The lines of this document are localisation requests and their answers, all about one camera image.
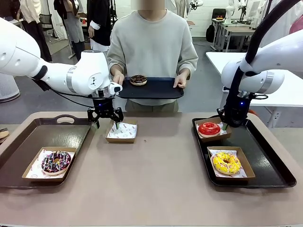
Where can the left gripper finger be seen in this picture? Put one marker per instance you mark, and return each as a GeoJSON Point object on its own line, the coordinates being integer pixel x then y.
{"type": "Point", "coordinates": [118, 114]}
{"type": "Point", "coordinates": [93, 114]}

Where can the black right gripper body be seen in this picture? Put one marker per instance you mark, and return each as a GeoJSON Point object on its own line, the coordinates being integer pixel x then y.
{"type": "Point", "coordinates": [243, 108]}

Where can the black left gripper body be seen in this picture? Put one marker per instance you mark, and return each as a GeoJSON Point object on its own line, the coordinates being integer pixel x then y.
{"type": "Point", "coordinates": [103, 107]}

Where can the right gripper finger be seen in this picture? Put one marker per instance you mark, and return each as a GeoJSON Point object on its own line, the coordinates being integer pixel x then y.
{"type": "Point", "coordinates": [240, 123]}
{"type": "Point", "coordinates": [221, 116]}

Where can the red glazed donut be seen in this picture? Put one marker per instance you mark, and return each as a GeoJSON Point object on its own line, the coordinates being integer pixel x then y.
{"type": "Point", "coordinates": [204, 130]}

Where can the brown paper food box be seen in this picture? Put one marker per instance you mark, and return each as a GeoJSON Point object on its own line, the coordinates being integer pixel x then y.
{"type": "Point", "coordinates": [121, 140]}
{"type": "Point", "coordinates": [246, 160]}
{"type": "Point", "coordinates": [213, 139]}
{"type": "Point", "coordinates": [47, 179]}

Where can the black serving tray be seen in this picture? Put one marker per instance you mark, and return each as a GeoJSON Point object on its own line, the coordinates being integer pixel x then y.
{"type": "Point", "coordinates": [156, 91]}

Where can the yellow sprinkled donut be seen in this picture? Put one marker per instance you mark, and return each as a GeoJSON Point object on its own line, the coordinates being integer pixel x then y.
{"type": "Point", "coordinates": [221, 165]}

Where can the white printed paper liner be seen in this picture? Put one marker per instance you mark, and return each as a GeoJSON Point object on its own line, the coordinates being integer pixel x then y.
{"type": "Point", "coordinates": [126, 131]}
{"type": "Point", "coordinates": [243, 175]}
{"type": "Point", "coordinates": [34, 171]}

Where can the chocolate donut with coloured sprinkles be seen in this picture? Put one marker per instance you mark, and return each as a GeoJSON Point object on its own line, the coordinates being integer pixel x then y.
{"type": "Point", "coordinates": [48, 163]}

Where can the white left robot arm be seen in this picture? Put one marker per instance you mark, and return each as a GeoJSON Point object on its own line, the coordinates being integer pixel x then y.
{"type": "Point", "coordinates": [90, 71]}

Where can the person's right forearm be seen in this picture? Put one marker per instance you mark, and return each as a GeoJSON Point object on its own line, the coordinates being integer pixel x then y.
{"type": "Point", "coordinates": [117, 69]}

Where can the person's left forearm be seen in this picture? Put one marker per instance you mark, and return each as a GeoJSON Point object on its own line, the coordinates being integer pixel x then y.
{"type": "Point", "coordinates": [185, 71]}

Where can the brown plastic tray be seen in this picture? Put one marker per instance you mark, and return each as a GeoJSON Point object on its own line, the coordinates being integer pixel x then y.
{"type": "Point", "coordinates": [47, 137]}

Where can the person's right hand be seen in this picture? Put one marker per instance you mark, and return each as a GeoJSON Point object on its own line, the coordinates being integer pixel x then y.
{"type": "Point", "coordinates": [119, 78]}

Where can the person's left hand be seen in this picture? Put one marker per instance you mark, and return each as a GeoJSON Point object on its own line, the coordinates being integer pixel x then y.
{"type": "Point", "coordinates": [181, 81]}

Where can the orange stool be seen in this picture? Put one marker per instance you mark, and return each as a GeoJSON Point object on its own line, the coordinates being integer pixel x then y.
{"type": "Point", "coordinates": [253, 112]}

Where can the brown chocolate donut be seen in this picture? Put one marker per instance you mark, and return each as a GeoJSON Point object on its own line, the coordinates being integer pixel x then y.
{"type": "Point", "coordinates": [138, 80]}

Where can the large white table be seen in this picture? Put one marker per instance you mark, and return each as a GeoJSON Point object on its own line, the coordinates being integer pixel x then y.
{"type": "Point", "coordinates": [291, 89]}

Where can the grey workbench table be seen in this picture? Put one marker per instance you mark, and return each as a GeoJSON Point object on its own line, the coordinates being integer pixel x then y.
{"type": "Point", "coordinates": [236, 33]}

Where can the person in grey sweater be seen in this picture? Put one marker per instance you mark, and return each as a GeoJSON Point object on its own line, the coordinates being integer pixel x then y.
{"type": "Point", "coordinates": [154, 47]}

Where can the black backpack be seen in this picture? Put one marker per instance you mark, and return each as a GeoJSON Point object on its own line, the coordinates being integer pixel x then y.
{"type": "Point", "coordinates": [210, 33]}

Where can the person in black top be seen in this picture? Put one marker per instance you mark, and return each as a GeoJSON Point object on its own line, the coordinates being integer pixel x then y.
{"type": "Point", "coordinates": [100, 23]}

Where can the person in dark trousers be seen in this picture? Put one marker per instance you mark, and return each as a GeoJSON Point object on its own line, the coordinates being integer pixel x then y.
{"type": "Point", "coordinates": [73, 26]}

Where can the white coat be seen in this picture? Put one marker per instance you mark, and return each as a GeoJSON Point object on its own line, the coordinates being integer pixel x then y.
{"type": "Point", "coordinates": [284, 23]}

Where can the pink garment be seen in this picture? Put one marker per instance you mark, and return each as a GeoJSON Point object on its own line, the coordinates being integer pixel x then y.
{"type": "Point", "coordinates": [297, 27]}

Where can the black chair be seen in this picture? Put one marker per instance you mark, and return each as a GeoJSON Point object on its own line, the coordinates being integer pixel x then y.
{"type": "Point", "coordinates": [219, 13]}

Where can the person in beige jacket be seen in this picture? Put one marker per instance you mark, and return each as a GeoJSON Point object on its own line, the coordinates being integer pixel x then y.
{"type": "Point", "coordinates": [35, 30]}

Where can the person in white jacket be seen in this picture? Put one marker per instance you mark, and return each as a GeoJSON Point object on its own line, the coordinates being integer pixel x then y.
{"type": "Point", "coordinates": [181, 9]}

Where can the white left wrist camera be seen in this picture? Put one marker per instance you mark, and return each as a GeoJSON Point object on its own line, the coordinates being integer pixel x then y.
{"type": "Point", "coordinates": [116, 88]}

